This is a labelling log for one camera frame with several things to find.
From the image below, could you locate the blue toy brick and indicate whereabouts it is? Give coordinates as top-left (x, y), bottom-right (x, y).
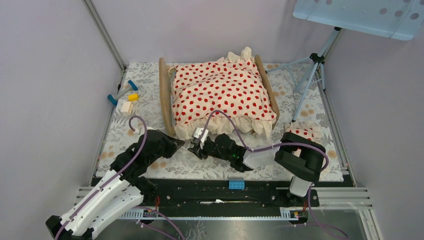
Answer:
top-left (228, 177), bottom-right (245, 190)

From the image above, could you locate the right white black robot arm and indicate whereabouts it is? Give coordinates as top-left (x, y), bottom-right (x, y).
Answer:
top-left (188, 132), bottom-right (329, 206)

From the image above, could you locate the light blue perforated tray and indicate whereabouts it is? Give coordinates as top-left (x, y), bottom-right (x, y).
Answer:
top-left (293, 0), bottom-right (424, 41)

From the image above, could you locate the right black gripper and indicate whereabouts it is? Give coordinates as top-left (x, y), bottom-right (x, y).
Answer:
top-left (187, 137), bottom-right (232, 162)

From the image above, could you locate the yellow toy block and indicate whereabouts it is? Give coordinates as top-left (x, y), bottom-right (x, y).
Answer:
top-left (127, 93), bottom-right (140, 102)

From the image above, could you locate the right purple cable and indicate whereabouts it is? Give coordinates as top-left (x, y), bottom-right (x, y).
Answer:
top-left (202, 110), bottom-right (350, 239)

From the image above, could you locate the small strawberry print pillow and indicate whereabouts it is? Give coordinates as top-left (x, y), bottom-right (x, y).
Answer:
top-left (284, 121), bottom-right (323, 144)

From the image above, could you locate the wooden pet bed frame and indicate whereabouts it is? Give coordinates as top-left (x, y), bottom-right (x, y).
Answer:
top-left (158, 54), bottom-right (280, 137)

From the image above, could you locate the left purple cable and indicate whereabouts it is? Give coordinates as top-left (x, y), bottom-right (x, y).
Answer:
top-left (53, 115), bottom-right (186, 240)

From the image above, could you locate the beige wooden toy block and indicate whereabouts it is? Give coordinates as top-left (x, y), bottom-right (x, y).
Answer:
top-left (120, 101), bottom-right (134, 116)

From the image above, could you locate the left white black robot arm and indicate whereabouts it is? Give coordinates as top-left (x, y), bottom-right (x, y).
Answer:
top-left (45, 129), bottom-right (185, 240)

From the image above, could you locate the grey tripod stand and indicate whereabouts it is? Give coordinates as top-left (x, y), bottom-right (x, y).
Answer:
top-left (265, 26), bottom-right (342, 123)

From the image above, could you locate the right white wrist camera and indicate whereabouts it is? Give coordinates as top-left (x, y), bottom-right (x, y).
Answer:
top-left (193, 127), bottom-right (209, 144)

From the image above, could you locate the large strawberry print cushion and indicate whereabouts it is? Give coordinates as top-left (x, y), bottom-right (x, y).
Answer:
top-left (168, 46), bottom-right (278, 140)

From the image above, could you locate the purple cable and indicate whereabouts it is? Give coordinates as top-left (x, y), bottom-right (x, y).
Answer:
top-left (53, 115), bottom-right (186, 240)
top-left (202, 110), bottom-right (350, 239)

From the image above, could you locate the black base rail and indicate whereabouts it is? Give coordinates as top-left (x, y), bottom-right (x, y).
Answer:
top-left (91, 177), bottom-right (354, 220)

